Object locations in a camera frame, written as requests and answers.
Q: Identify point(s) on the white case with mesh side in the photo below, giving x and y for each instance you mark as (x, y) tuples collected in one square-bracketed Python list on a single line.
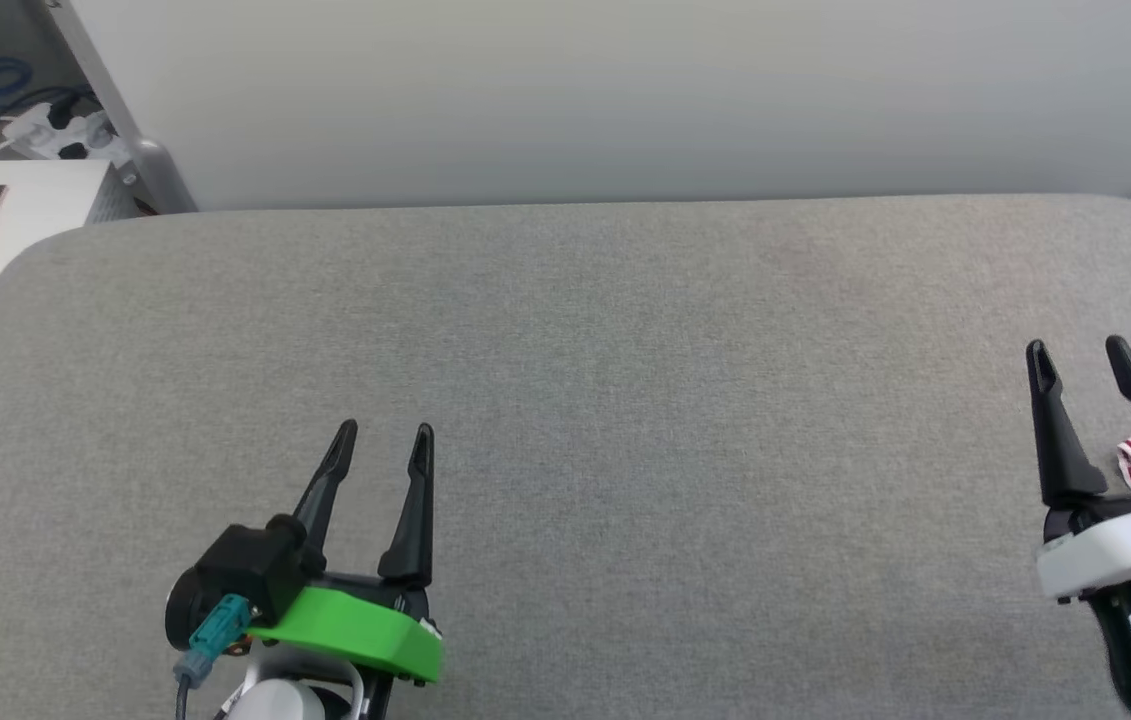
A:
[(35, 210)]

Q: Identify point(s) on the plain grey metal post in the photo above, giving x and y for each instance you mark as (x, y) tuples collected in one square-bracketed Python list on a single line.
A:
[(160, 175)]

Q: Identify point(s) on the white power strip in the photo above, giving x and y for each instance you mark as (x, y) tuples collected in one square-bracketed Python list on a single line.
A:
[(45, 125)]

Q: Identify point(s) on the white partition panel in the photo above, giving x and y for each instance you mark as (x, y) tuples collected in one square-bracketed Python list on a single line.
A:
[(625, 90)]

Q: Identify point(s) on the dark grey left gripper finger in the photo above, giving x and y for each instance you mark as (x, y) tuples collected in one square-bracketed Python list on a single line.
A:
[(413, 530), (325, 510)]

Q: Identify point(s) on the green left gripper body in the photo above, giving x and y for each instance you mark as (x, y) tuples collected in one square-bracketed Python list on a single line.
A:
[(355, 630)]

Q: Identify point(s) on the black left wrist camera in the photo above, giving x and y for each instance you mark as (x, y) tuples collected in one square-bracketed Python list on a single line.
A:
[(245, 565)]

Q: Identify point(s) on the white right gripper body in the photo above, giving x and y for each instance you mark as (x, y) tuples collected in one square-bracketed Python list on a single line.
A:
[(1125, 550)]

